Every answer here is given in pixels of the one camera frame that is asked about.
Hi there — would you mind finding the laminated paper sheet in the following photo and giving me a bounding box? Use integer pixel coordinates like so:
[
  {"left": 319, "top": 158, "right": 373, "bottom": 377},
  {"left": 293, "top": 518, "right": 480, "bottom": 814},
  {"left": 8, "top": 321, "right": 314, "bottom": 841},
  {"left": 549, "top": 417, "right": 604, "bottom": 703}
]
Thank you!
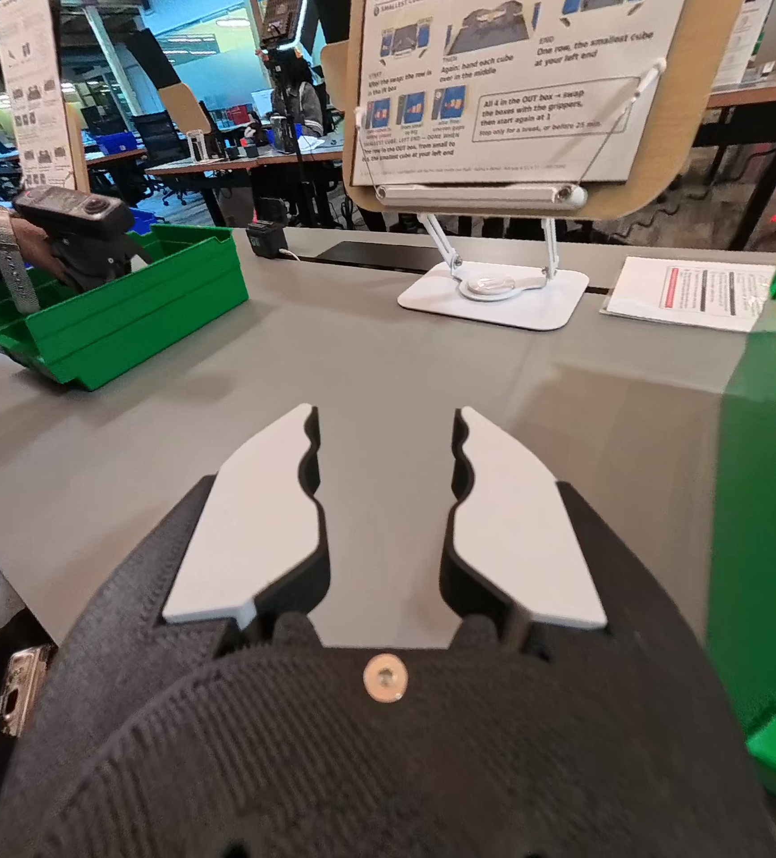
[{"left": 600, "top": 256, "right": 776, "bottom": 332}]

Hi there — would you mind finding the long wooden table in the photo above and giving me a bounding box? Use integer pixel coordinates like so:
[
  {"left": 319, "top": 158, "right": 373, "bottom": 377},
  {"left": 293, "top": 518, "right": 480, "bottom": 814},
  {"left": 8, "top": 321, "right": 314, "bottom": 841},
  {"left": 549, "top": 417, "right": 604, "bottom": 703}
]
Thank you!
[{"left": 147, "top": 144, "right": 345, "bottom": 229}]

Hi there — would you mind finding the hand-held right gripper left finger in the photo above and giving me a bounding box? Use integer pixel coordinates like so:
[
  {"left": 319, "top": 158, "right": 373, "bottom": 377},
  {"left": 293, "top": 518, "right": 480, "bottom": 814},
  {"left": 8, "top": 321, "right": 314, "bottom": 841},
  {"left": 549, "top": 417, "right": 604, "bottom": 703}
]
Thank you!
[{"left": 161, "top": 402, "right": 332, "bottom": 631}]

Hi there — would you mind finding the black office chair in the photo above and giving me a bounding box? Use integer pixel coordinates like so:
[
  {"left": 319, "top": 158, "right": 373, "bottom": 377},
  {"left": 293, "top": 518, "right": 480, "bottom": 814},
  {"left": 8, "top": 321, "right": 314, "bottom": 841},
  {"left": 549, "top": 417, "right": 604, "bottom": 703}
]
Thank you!
[{"left": 132, "top": 110, "right": 188, "bottom": 205}]

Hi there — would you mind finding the silver metal wristwatch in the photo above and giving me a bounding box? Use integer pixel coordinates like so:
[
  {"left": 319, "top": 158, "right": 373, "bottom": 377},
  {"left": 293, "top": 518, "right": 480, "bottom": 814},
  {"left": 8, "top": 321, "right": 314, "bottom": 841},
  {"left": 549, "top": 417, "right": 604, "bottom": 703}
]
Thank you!
[{"left": 0, "top": 204, "right": 42, "bottom": 315}]

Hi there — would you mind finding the standing instruction board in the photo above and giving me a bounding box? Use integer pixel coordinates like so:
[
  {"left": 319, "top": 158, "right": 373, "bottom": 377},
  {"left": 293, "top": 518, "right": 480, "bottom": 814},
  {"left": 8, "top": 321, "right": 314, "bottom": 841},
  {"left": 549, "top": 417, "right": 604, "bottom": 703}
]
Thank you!
[{"left": 0, "top": 0, "right": 90, "bottom": 192}]

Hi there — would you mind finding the black charger box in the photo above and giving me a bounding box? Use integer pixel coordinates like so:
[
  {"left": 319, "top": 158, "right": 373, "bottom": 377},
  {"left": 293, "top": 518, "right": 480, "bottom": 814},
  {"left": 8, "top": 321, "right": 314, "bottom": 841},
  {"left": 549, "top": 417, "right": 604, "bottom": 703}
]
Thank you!
[{"left": 246, "top": 220, "right": 288, "bottom": 259}]

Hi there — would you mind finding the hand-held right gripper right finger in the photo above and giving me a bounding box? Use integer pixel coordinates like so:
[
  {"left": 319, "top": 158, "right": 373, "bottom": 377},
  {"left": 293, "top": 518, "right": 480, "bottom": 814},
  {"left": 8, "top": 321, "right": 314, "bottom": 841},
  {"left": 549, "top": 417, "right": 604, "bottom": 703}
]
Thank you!
[{"left": 439, "top": 405, "right": 609, "bottom": 654}]

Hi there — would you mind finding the wooden stand board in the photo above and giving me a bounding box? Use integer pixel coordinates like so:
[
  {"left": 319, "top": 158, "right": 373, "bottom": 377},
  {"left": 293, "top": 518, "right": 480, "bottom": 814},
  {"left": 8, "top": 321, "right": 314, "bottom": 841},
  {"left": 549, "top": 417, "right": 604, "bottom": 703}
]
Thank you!
[{"left": 160, "top": 84, "right": 211, "bottom": 135}]

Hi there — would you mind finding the instruction poster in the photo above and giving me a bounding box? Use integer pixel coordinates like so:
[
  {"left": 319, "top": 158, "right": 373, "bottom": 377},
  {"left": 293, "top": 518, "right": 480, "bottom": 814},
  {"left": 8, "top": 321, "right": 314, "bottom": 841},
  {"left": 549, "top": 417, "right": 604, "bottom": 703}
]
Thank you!
[{"left": 351, "top": 0, "right": 687, "bottom": 187}]

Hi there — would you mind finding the green plastic bin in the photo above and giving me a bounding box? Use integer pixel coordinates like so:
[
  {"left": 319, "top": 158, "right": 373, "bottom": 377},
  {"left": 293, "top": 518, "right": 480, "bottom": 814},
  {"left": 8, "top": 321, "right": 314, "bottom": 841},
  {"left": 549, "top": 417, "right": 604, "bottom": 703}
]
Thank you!
[
  {"left": 0, "top": 223, "right": 249, "bottom": 391},
  {"left": 706, "top": 265, "right": 776, "bottom": 802}
]

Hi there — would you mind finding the silver metal clasp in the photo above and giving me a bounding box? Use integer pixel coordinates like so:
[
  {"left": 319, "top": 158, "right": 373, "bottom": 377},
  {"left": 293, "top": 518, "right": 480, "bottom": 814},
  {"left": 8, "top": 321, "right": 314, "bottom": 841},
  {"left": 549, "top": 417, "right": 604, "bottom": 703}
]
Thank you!
[{"left": 0, "top": 643, "right": 51, "bottom": 738}]

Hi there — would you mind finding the person's left hand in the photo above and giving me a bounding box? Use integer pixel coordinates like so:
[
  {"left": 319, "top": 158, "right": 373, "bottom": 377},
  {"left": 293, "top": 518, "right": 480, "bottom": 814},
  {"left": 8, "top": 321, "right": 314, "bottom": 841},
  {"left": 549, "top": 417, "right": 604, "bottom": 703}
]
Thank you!
[{"left": 11, "top": 218, "right": 82, "bottom": 290}]

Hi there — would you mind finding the wooden side table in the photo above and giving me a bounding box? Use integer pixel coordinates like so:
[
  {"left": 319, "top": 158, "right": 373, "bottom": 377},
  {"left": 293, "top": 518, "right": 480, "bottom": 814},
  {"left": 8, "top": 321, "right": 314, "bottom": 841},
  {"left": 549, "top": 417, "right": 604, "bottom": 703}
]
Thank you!
[{"left": 693, "top": 67, "right": 776, "bottom": 252}]

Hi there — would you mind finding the black desk cable cover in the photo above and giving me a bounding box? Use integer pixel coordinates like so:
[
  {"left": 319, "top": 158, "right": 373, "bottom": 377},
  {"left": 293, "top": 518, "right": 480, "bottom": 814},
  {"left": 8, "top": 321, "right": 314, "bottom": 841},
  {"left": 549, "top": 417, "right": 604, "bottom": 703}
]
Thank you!
[{"left": 316, "top": 241, "right": 446, "bottom": 274}]

